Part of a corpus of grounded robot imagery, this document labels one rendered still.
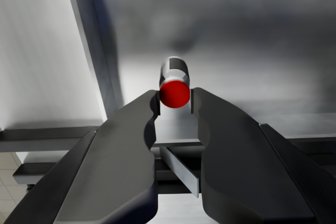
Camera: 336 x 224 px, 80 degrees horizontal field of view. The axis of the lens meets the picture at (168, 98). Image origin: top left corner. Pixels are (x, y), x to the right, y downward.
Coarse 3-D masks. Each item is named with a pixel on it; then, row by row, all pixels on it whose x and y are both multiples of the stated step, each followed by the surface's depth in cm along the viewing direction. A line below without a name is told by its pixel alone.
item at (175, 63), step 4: (172, 60) 15; (176, 60) 15; (180, 60) 16; (172, 64) 14; (176, 64) 14; (180, 64) 15; (184, 64) 15; (172, 68) 14; (176, 68) 14; (180, 68) 14; (184, 68) 15; (188, 76) 14
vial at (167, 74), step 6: (168, 60) 16; (162, 66) 15; (168, 66) 14; (162, 72) 14; (168, 72) 14; (174, 72) 14; (180, 72) 14; (162, 78) 14; (168, 78) 13; (174, 78) 13; (180, 78) 13; (186, 78) 14
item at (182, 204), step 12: (168, 180) 26; (180, 180) 25; (168, 192) 24; (180, 192) 24; (168, 204) 31; (180, 204) 31; (192, 204) 31; (156, 216) 32; (168, 216) 32; (180, 216) 32; (192, 216) 32; (204, 216) 32
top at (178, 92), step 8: (168, 80) 13; (176, 80) 12; (160, 88) 13; (168, 88) 13; (176, 88) 13; (184, 88) 13; (160, 96) 13; (168, 96) 13; (176, 96) 13; (184, 96) 13; (168, 104) 13; (176, 104) 13; (184, 104) 13
